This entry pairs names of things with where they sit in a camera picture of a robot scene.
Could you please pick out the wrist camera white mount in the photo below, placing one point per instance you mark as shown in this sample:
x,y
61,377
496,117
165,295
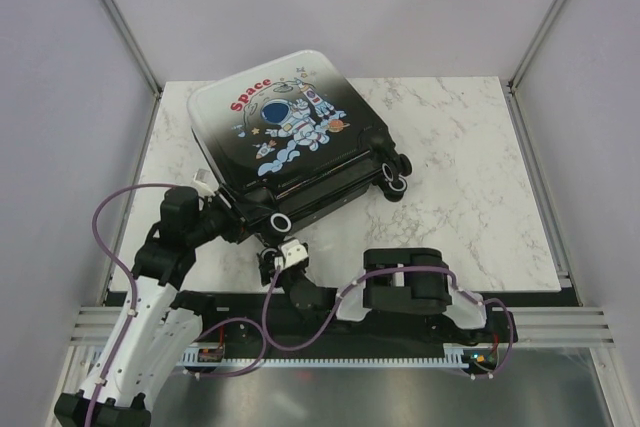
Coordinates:
x,y
204,182
290,253

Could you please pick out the right aluminium frame post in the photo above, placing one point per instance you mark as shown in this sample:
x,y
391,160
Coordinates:
x,y
541,33

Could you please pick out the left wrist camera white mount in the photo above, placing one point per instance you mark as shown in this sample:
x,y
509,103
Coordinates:
x,y
204,182

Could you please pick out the white suitcase with dark lining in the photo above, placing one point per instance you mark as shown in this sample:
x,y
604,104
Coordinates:
x,y
290,141

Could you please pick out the aluminium frame post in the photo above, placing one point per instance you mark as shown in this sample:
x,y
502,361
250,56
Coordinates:
x,y
126,35
541,33

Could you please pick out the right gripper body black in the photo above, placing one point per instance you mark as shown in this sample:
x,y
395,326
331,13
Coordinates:
x,y
266,272

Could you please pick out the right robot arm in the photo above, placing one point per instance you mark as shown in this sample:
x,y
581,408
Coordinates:
x,y
415,281

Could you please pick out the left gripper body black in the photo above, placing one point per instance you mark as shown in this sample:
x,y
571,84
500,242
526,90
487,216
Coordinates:
x,y
219,219

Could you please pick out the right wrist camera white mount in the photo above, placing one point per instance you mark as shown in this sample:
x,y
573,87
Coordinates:
x,y
290,253

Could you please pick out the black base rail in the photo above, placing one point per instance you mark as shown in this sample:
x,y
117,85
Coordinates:
x,y
248,319

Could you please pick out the left aluminium frame post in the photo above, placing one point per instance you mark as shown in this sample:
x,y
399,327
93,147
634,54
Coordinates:
x,y
126,35

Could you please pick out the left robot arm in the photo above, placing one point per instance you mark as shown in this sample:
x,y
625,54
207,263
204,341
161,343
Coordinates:
x,y
159,320

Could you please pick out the light blue cable duct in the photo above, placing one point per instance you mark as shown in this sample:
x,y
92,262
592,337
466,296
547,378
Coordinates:
x,y
336,354

